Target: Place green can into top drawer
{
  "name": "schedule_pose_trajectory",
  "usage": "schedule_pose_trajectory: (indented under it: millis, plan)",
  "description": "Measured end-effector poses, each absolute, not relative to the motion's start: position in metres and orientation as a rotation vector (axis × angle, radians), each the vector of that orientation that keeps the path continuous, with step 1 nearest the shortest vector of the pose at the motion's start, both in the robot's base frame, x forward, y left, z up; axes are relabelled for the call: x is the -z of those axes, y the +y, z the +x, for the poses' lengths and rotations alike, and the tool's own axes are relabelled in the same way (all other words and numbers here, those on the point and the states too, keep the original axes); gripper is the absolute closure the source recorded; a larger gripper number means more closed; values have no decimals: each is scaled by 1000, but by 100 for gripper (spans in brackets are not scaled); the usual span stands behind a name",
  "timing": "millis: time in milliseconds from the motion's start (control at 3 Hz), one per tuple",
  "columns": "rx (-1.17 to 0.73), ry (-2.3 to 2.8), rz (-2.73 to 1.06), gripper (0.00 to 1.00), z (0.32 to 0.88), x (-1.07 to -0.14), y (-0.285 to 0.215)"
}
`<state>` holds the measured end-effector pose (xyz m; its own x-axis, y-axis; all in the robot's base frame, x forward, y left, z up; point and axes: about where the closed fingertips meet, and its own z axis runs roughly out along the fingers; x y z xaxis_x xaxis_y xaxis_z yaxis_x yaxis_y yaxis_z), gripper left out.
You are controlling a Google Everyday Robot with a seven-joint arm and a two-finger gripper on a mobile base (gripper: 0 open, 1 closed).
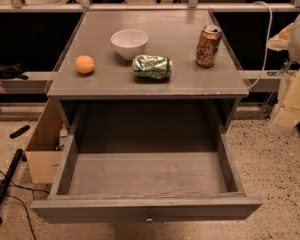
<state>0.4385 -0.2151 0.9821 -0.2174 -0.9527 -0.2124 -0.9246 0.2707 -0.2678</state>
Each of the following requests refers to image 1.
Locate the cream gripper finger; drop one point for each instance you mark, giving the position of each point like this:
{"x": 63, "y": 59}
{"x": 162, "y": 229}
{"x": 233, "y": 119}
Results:
{"x": 280, "y": 41}
{"x": 288, "y": 115}

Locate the crushed green can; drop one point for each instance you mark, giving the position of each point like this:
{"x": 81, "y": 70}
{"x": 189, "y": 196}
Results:
{"x": 152, "y": 67}

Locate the brown soda can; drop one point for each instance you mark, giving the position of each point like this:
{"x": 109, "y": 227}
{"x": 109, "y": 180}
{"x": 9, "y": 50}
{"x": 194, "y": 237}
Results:
{"x": 208, "y": 45}

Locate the open grey top drawer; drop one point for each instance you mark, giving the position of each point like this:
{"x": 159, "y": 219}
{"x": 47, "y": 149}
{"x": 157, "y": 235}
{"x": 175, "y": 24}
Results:
{"x": 125, "y": 161}

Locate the grey wooden cabinet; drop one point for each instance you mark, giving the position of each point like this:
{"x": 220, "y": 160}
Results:
{"x": 171, "y": 33}

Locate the white bowl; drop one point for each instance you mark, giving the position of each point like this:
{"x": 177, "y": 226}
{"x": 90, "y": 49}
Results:
{"x": 129, "y": 43}

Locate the orange fruit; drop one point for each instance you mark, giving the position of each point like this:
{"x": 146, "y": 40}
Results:
{"x": 84, "y": 64}

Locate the bottle inside cardboard box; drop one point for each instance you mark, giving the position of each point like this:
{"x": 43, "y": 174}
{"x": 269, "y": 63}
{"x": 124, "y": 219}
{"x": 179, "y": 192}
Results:
{"x": 62, "y": 137}

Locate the cardboard box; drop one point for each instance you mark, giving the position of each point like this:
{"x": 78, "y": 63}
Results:
{"x": 41, "y": 152}

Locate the small black floor object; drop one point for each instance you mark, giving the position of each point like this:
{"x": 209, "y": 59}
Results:
{"x": 19, "y": 132}

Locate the black bag on shelf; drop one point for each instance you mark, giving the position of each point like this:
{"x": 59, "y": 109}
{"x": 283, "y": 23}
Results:
{"x": 12, "y": 71}

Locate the black pole on floor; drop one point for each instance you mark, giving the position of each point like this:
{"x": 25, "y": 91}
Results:
{"x": 8, "y": 175}

